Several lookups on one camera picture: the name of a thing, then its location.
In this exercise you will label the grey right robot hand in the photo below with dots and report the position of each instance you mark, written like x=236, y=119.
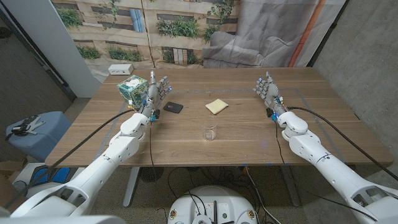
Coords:
x=270, y=91

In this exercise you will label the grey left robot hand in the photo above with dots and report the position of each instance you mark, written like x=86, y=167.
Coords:
x=153, y=93

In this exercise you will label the clear glass beaker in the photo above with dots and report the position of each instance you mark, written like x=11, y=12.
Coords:
x=210, y=135

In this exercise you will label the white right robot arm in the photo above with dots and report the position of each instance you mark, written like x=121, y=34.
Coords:
x=326, y=161

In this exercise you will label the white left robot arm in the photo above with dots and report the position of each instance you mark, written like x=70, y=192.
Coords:
x=102, y=168

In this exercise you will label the yellow sponge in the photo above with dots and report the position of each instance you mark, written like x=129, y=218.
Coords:
x=216, y=106

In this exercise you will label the teal floral tissue box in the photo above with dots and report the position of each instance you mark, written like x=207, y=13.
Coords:
x=132, y=90

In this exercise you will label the white power strip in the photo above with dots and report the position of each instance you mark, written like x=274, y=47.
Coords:
x=120, y=69

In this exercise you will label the printed fabric backdrop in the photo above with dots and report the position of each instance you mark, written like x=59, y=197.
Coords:
x=186, y=46

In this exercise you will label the black round floor object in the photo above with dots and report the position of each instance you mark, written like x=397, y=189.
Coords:
x=151, y=174

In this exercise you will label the grey table leg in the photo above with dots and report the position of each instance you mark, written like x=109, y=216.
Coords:
x=290, y=186

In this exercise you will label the white table leg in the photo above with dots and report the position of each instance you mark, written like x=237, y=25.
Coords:
x=130, y=189

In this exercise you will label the blue padded stool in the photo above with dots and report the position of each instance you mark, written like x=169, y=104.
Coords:
x=46, y=137

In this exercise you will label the white robot torso base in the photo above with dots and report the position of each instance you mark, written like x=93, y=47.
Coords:
x=214, y=199

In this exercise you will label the blue and black bag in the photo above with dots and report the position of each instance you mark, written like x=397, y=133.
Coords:
x=60, y=175

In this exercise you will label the black and white device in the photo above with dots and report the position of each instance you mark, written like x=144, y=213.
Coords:
x=29, y=126

